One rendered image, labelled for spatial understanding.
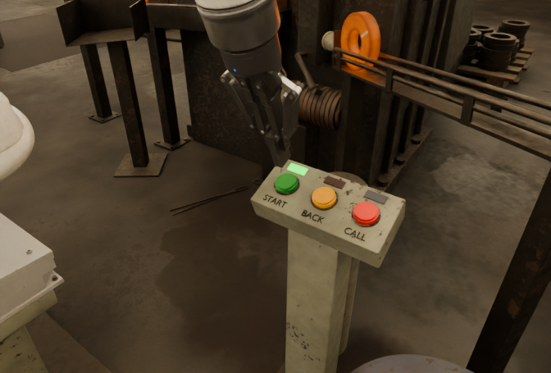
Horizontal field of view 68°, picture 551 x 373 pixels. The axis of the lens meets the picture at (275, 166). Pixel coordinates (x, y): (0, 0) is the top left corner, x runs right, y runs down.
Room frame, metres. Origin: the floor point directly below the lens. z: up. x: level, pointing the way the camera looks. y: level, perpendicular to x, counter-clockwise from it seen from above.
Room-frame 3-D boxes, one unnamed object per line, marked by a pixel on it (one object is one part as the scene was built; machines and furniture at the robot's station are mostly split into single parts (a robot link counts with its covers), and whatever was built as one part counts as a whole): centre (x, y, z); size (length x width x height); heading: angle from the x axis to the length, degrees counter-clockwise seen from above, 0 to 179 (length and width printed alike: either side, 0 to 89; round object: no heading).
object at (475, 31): (3.05, -1.20, 0.22); 1.20 x 0.81 x 0.44; 54
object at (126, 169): (1.62, 0.65, 0.36); 0.26 x 0.20 x 0.72; 91
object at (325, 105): (1.24, -0.13, 0.27); 0.22 x 0.13 x 0.53; 56
